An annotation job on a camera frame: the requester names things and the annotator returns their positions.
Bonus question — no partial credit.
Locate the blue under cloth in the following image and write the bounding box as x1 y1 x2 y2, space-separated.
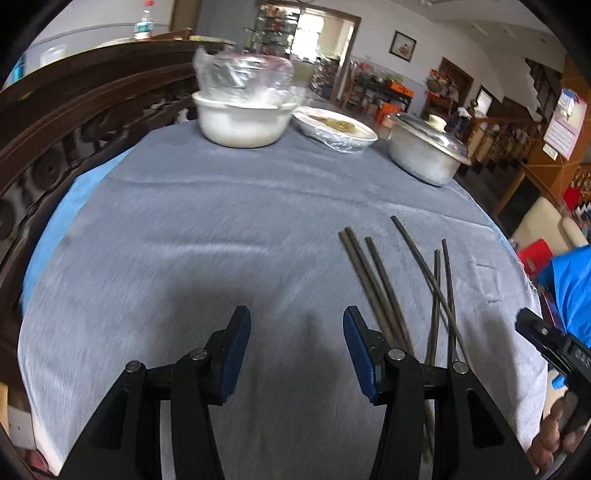
21 150 134 301

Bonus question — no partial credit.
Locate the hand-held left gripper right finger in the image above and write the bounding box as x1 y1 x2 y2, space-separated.
342 305 539 480

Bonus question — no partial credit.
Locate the orange wooden column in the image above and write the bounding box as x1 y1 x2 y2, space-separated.
524 55 591 217

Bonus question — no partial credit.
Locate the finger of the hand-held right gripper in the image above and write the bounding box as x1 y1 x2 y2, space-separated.
516 308 591 393

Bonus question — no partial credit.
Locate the glass display cabinet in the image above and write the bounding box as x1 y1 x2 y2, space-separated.
254 4 301 61

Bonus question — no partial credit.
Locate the framed wall picture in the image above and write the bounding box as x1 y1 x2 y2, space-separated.
389 31 417 62

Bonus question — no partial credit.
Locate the cream chair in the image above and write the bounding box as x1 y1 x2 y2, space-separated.
510 196 589 259

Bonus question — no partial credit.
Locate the grey tablecloth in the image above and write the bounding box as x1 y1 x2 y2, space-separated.
17 117 550 480

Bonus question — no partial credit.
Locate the wooden dining table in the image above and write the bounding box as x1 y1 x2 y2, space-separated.
339 58 414 116

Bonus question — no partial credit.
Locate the dark carved wooden sideboard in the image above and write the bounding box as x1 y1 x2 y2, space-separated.
0 28 232 324

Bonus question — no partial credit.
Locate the clear water bottle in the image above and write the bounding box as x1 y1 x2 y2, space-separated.
134 0 155 40

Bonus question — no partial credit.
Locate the metal pot lid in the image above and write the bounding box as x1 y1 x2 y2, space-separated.
390 112 472 166

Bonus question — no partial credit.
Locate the wall calendar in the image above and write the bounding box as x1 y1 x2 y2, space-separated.
542 88 589 161

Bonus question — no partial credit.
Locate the wooden stair railing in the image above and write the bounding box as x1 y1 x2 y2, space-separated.
462 113 546 185

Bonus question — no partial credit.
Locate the blue jacket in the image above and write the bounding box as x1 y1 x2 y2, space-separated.
538 244 591 349

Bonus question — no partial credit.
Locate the dark chopstick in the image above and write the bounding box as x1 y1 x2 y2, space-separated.
441 239 459 364
390 215 471 364
426 249 441 365
338 231 402 344
346 228 411 346
365 237 414 347

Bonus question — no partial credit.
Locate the red plastic toy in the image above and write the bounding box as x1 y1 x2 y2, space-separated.
517 239 552 278

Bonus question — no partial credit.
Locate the person's right hand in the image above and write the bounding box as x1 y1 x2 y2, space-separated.
529 398 583 476

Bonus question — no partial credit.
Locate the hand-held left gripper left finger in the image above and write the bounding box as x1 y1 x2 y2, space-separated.
58 305 252 480

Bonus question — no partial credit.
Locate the plastic-wrapped food dish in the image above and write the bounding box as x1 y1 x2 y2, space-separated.
292 106 379 153

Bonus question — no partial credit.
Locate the orange box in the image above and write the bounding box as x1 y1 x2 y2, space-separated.
376 104 402 127

